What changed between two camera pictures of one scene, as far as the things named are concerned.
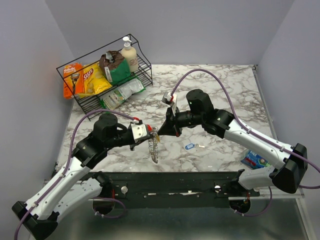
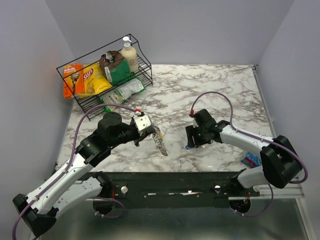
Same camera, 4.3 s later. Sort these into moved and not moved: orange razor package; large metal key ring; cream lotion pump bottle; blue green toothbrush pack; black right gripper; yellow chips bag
Moved: black right gripper; large metal key ring
Not moved: yellow chips bag; orange razor package; cream lotion pump bottle; blue green toothbrush pack
